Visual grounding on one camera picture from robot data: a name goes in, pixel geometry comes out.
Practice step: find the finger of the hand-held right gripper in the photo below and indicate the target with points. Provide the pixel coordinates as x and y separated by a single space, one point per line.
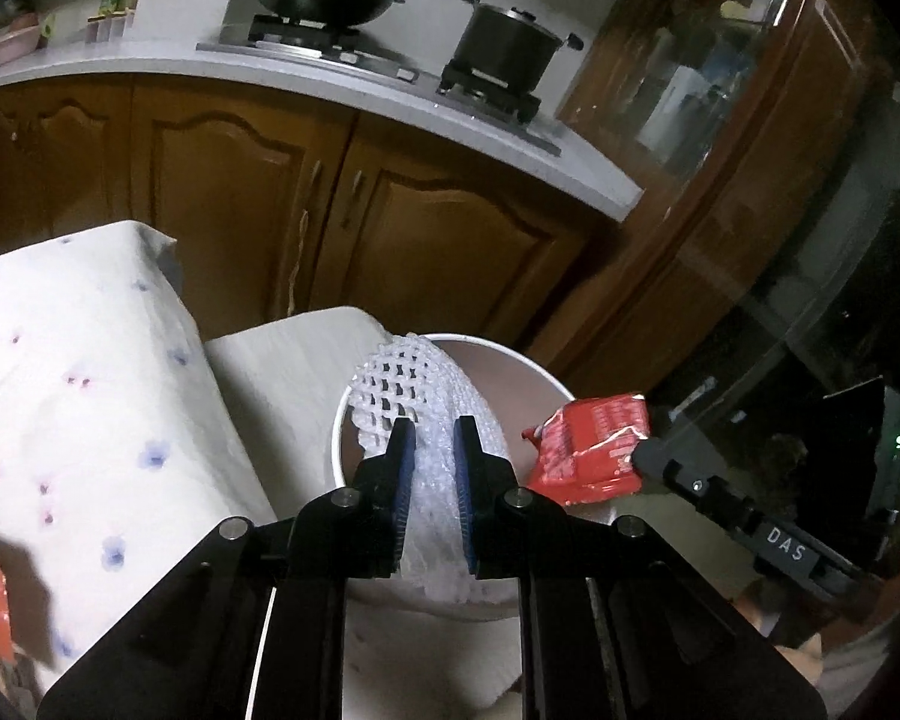
690 484

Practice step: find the white foam fruit net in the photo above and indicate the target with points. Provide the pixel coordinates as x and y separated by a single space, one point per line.
420 390

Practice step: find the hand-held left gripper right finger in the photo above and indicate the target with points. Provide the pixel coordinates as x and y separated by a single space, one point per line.
465 495

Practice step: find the red snack wrapper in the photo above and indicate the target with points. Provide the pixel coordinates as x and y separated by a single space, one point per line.
585 450

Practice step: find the wooden framed glass door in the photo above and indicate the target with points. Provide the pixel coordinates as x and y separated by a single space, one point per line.
720 277

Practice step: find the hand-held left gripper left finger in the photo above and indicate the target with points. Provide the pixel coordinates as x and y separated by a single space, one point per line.
401 480

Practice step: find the white kitchen countertop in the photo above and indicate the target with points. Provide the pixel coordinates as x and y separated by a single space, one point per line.
195 64

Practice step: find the steel gas stove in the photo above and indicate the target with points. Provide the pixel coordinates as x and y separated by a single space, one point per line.
390 64

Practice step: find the white floral tablecloth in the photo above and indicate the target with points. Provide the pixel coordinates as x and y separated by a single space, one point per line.
82 352

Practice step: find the black stock pot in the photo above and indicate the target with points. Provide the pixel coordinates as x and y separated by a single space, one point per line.
502 45

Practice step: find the pink bowl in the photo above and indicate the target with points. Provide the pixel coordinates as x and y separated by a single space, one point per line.
15 45

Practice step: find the row of spice jars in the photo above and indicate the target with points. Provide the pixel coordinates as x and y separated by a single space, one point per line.
109 28

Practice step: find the wooden base cabinet row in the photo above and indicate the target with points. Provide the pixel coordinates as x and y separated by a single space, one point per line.
225 195

